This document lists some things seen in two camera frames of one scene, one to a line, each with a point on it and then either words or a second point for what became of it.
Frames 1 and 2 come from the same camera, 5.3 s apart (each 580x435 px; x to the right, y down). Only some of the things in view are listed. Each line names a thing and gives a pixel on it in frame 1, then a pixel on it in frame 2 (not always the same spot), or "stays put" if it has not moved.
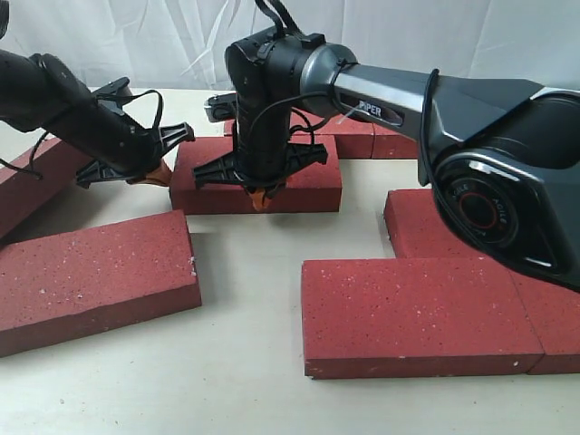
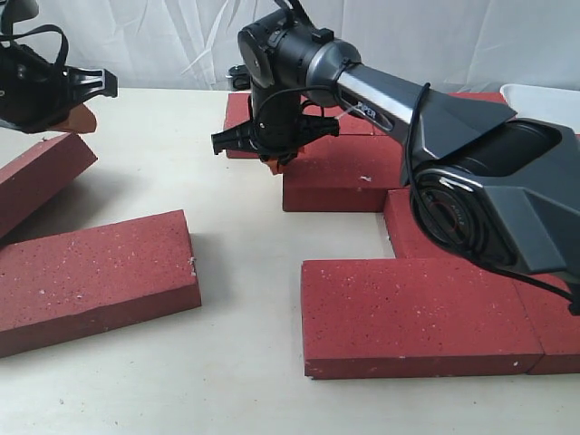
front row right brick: (554, 314) stays put
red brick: (95, 278) stays put
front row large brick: (414, 317) stays put
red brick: (22, 193) stays put
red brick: (316, 188) → (343, 174)
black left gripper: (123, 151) → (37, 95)
